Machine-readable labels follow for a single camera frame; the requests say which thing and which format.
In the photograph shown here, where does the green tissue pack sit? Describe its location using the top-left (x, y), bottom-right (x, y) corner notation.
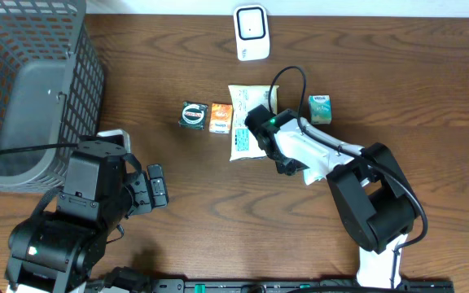
top-left (303, 168), bottom-right (325, 186)

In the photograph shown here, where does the wet wipes pack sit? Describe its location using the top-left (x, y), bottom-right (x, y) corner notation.
top-left (228, 85), bottom-right (279, 161)

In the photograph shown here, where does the teal Kleenex tissue box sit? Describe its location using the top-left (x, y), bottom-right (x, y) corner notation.
top-left (309, 95), bottom-right (332, 125)

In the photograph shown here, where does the orange Kleenex tissue pack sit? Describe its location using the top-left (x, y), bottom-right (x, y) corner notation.
top-left (209, 103), bottom-right (233, 134)

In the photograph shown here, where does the round sticker item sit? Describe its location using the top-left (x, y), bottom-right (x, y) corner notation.
top-left (178, 101), bottom-right (208, 130)

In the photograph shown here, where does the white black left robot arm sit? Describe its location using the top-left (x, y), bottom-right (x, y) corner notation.
top-left (5, 139), bottom-right (169, 292)

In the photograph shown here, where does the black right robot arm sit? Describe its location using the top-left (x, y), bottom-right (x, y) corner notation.
top-left (245, 105), bottom-right (422, 289)

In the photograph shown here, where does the white barcode scanner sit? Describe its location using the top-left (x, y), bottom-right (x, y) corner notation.
top-left (233, 5), bottom-right (270, 61)

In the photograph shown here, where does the grey plastic mesh basket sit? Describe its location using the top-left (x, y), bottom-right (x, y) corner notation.
top-left (0, 0), bottom-right (104, 192)

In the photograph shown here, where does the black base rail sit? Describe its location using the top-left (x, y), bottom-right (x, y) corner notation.
top-left (80, 278), bottom-right (455, 293)

